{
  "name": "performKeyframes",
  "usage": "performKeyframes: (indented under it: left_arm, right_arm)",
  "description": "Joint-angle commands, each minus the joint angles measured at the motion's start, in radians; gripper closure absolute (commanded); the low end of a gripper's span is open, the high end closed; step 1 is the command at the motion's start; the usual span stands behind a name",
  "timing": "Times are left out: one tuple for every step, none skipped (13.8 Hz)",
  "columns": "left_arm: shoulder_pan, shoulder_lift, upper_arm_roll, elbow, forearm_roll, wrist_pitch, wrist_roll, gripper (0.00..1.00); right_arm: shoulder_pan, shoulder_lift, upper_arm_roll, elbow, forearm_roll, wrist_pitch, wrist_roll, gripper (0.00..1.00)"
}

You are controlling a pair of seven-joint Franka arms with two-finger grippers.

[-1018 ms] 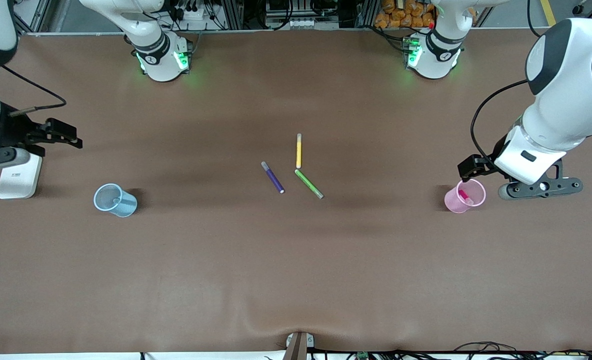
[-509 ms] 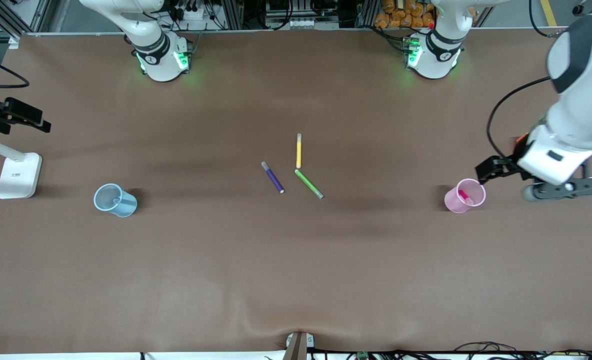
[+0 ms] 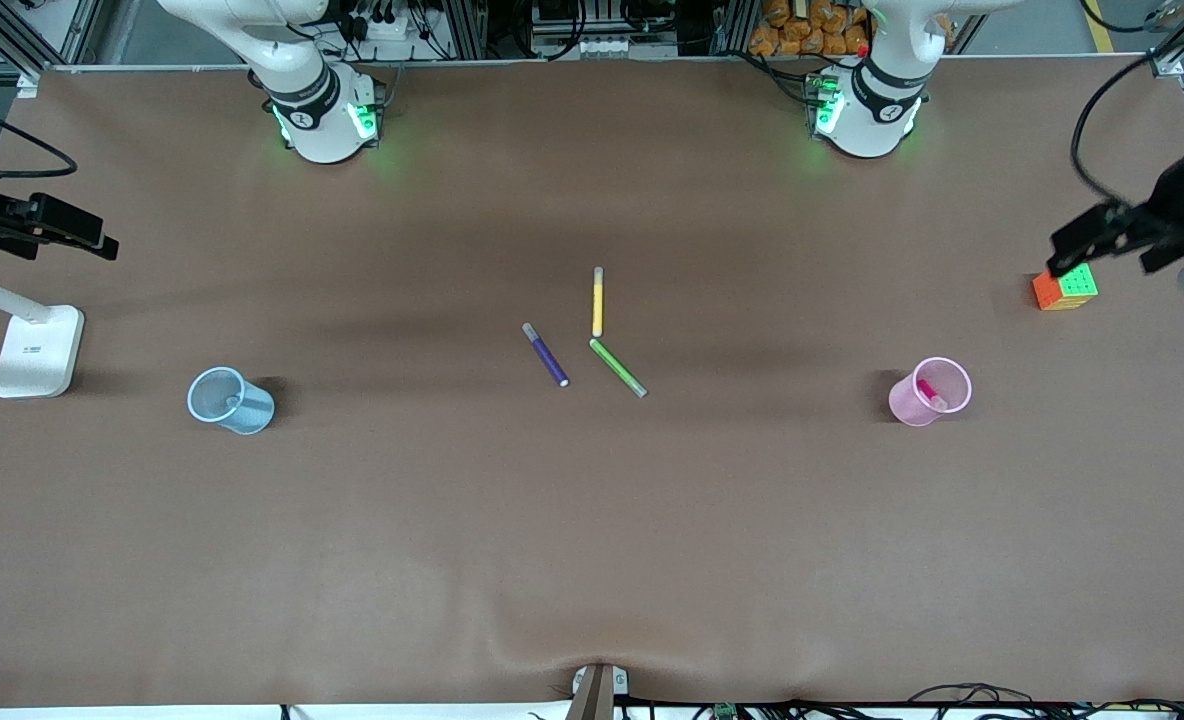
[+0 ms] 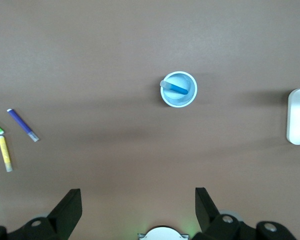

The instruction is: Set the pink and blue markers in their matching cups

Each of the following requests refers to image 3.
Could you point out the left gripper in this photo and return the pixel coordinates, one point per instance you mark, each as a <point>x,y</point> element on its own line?
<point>1168,203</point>

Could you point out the pink marker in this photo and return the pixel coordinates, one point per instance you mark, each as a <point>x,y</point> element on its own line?
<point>931,393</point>

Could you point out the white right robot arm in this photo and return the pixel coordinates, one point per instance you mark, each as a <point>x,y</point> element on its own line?
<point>302,80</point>

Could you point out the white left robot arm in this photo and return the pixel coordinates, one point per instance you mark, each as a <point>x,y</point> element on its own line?
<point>882,90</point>

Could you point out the colourful puzzle cube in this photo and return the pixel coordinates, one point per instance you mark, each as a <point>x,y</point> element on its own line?
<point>1065,290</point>

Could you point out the white lamp stand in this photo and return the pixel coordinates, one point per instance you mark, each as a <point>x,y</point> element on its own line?
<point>40,350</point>

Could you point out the light blue mesh cup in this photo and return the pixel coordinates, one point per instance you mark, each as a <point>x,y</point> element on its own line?
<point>242,410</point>

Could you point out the pink mesh cup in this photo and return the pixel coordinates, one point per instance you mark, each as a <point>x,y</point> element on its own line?
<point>907,405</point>

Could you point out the white power strip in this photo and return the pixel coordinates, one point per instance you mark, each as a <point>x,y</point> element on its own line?
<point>387,22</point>

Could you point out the pile of orange bags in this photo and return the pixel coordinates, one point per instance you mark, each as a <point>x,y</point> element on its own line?
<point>802,30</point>

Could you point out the purple marker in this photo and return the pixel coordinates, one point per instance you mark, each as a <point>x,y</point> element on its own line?
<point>546,356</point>

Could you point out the green marker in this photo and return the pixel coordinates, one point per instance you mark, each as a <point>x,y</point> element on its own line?
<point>617,367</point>

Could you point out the yellow marker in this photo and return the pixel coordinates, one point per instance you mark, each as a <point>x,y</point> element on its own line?
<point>598,305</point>

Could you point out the black equipment rack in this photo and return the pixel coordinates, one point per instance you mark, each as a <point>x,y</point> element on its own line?
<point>602,25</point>

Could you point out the brown table cover sheet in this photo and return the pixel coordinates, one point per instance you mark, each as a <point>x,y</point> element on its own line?
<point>592,540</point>

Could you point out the metal table edge bracket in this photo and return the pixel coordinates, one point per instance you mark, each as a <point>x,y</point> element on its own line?
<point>597,692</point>

